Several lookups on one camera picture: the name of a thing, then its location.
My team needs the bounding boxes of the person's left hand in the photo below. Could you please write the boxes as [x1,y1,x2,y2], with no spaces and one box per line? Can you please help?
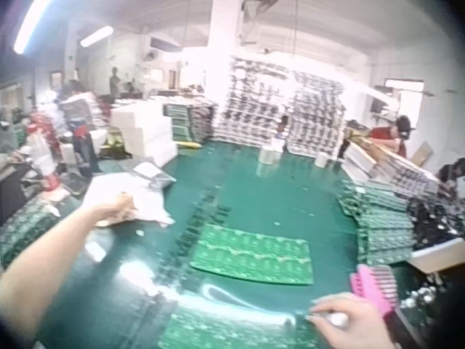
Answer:
[92,193,140,229]

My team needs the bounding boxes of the person's right hand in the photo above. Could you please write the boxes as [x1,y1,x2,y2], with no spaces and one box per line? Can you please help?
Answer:
[307,292,397,349]

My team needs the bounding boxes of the small white cylindrical tool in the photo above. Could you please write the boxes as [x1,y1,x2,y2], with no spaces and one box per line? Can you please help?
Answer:
[311,311,350,327]

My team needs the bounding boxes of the pile of white plastic bags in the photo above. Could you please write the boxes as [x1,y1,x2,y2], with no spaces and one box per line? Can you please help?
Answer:
[82,172,178,229]

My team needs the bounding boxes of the clear plastic bag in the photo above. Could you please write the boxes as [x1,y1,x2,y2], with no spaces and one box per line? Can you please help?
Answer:
[147,170,178,190]

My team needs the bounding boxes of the pink comb-shaped rack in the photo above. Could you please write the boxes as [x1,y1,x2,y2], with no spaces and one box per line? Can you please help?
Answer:
[349,263,397,320]

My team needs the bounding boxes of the rows of small dark boards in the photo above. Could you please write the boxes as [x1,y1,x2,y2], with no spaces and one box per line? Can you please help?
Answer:
[151,184,233,294]

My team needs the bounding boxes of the stack of white foam boxes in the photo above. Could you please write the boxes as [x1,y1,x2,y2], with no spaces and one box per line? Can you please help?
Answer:
[110,99,179,165]

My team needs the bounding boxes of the large green circuit board panel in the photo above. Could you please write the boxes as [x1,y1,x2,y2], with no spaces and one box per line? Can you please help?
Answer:
[189,222,315,286]

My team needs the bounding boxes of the stack of green circuit boards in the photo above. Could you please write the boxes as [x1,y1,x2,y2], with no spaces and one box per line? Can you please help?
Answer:
[0,195,62,270]
[336,179,416,267]
[162,101,216,143]

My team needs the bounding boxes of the heap of metal parts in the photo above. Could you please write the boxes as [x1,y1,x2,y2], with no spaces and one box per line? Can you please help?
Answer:
[405,279,446,310]

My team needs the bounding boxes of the cluttered workbench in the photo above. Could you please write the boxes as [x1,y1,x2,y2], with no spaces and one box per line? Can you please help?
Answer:
[0,81,92,219]

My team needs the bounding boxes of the white cardboard box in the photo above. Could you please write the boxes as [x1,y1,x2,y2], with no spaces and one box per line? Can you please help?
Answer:
[409,237,465,274]

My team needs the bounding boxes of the black tray of components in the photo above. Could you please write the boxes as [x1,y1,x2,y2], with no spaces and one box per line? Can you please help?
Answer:
[405,197,465,251]

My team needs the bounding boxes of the row of long component trays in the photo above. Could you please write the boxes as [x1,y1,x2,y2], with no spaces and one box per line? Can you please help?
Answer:
[344,139,441,200]

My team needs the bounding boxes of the short fluorescent ceiling light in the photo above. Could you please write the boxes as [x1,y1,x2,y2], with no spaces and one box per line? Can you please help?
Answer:
[79,25,115,49]

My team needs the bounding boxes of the tall stack of component trays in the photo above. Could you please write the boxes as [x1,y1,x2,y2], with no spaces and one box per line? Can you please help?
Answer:
[213,55,347,158]

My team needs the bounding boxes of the long fluorescent ceiling light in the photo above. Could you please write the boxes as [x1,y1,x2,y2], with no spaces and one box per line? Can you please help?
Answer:
[13,0,49,56]

